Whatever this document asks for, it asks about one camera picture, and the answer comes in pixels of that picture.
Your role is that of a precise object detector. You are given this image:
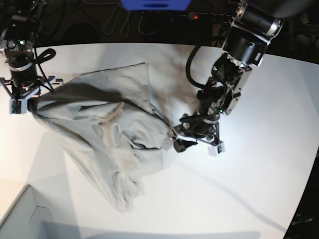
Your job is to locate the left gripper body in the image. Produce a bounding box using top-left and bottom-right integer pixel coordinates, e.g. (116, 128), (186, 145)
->
(170, 113), (225, 156)

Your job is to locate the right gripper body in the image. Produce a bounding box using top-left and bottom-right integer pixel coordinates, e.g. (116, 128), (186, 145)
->
(0, 76), (62, 114)

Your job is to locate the beige t-shirt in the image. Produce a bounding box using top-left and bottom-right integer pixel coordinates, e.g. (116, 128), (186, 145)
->
(33, 62), (173, 212)

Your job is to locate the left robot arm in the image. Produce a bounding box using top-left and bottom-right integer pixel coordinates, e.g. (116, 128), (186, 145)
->
(171, 0), (283, 156)

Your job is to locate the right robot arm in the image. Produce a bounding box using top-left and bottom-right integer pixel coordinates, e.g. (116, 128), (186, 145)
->
(0, 0), (63, 114)

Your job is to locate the black power strip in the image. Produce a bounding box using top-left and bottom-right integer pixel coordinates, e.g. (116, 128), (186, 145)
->
(179, 12), (234, 24)

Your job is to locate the blue box at top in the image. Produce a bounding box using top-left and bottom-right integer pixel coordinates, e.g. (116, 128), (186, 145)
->
(120, 0), (192, 11)

